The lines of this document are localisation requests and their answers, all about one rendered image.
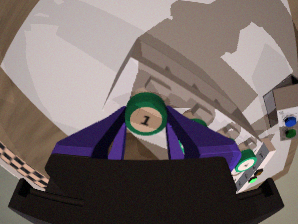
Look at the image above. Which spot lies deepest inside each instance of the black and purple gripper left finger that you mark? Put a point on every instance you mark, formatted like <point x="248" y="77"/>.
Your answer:
<point x="95" y="140"/>

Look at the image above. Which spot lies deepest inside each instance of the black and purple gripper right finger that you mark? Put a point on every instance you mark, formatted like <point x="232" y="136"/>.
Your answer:
<point x="197" y="140"/>

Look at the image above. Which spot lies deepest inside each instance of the grey flat mat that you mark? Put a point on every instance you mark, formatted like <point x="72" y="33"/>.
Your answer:
<point x="66" y="55"/>

